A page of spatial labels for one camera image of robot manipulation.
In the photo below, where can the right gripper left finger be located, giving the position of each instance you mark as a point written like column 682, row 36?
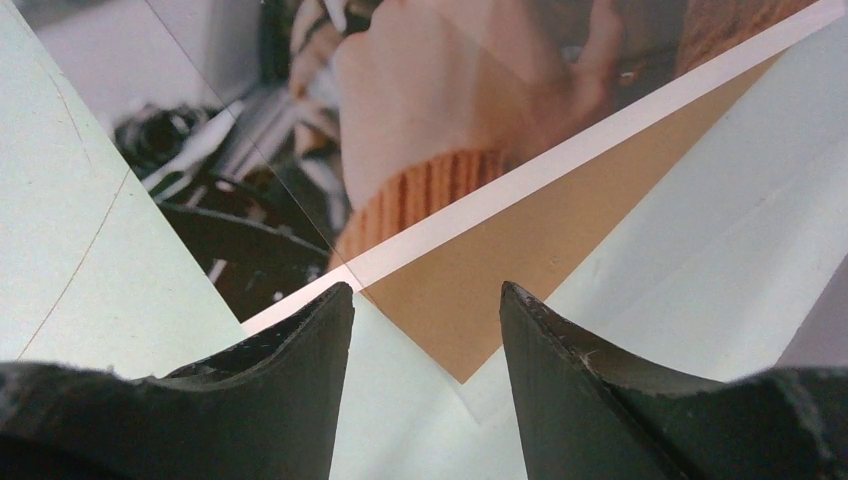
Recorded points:
column 264, row 408

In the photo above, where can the printed photo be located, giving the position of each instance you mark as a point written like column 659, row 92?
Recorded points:
column 282, row 139

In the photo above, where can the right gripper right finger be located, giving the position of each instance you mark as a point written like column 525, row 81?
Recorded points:
column 588, row 409

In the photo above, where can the brown backing board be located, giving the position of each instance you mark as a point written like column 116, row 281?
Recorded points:
column 447, row 301

